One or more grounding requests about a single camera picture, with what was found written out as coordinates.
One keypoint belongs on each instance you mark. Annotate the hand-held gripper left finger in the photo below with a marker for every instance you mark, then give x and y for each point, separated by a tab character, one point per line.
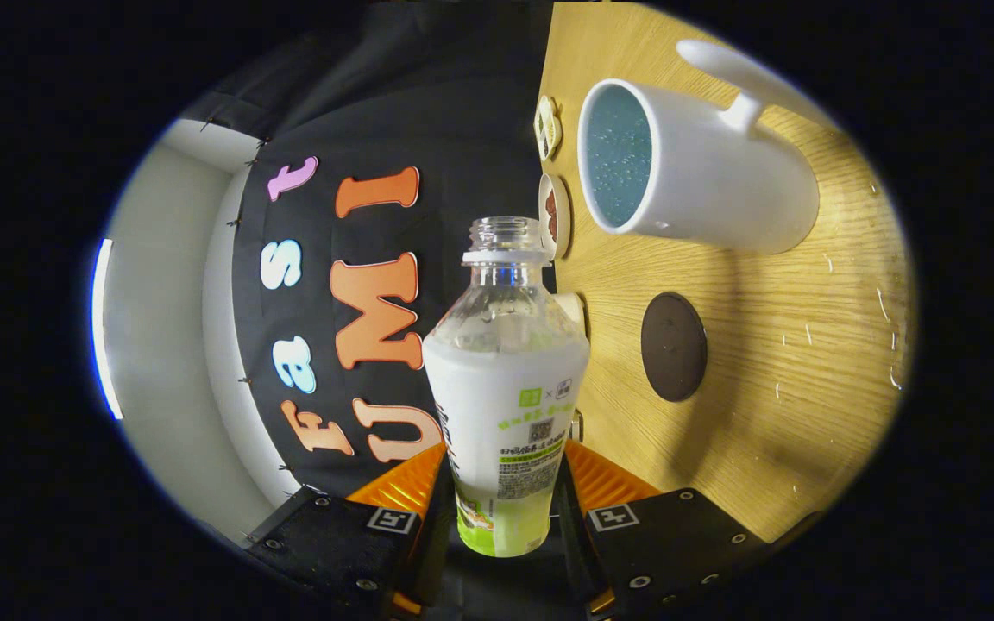
435	539

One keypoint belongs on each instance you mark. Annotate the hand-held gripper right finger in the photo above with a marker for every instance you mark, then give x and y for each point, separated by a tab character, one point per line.
573	543

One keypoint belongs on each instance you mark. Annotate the clear juice bottle white label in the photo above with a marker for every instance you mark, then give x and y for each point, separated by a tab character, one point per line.
506	388

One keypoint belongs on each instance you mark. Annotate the dark brown round coaster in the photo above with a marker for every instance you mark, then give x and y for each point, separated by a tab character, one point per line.
674	345

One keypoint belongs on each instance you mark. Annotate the white cup blue inside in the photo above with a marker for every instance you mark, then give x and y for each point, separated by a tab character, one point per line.
721	190

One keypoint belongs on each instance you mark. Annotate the wooden table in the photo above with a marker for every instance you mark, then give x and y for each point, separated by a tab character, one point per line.
764	414

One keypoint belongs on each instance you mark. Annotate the black backdrop cloth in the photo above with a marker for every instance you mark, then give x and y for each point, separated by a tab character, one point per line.
376	112

